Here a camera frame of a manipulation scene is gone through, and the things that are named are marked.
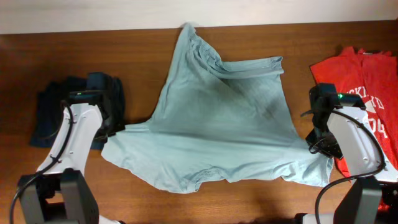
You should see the right black cable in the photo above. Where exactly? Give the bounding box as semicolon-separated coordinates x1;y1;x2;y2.
300;108;387;224

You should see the folded dark navy garment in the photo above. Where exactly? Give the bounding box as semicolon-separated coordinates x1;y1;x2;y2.
30;72;124;150

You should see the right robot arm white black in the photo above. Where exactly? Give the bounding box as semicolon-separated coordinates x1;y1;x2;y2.
295;83;397;223

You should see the light blue grey t-shirt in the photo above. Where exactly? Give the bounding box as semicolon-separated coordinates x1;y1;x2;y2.
101;24;333;194

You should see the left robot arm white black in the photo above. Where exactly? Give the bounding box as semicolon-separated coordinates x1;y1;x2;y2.
9;90;116;224

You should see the red t-shirt white print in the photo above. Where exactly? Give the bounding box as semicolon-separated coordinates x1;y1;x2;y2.
310;47;397;168

